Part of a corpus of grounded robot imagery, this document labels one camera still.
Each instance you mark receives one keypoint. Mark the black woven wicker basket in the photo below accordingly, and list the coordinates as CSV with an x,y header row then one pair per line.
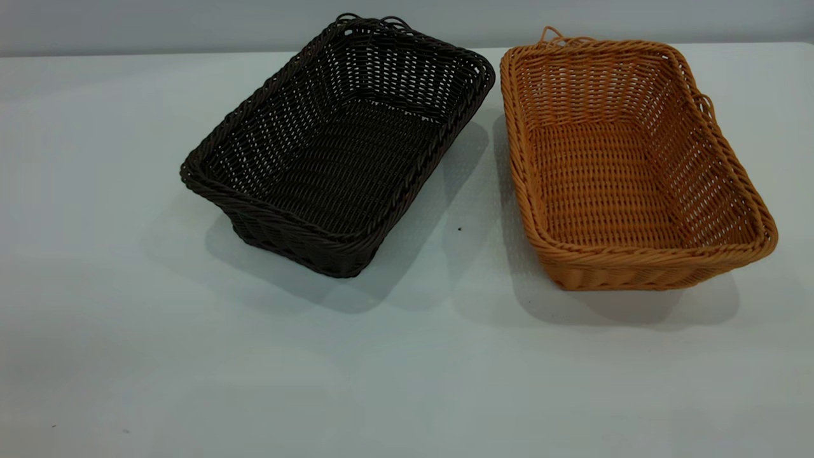
x,y
343,165

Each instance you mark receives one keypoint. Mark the orange woven wicker basket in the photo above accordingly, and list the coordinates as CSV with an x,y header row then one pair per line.
x,y
610,184

